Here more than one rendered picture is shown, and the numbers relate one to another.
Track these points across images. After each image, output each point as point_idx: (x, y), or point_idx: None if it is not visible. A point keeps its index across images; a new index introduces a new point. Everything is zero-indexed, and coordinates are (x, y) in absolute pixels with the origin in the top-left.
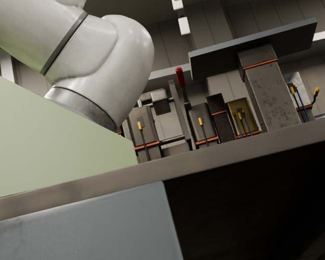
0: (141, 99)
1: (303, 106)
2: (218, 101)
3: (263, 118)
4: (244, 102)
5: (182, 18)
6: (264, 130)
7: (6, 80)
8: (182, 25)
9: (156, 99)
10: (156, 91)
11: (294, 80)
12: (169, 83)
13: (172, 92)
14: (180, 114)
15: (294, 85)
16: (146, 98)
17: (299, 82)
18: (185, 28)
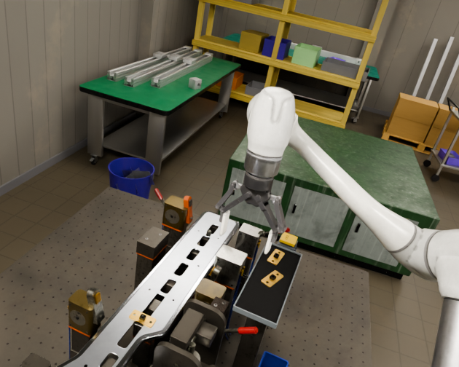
0: (191, 338)
1: (240, 282)
2: (226, 312)
3: (261, 340)
4: (224, 293)
5: (227, 214)
6: (251, 340)
7: None
8: (225, 222)
9: (211, 343)
10: (200, 321)
11: (244, 262)
12: (222, 322)
13: (223, 331)
14: (219, 347)
15: (244, 268)
16: (194, 335)
17: (245, 262)
18: (225, 226)
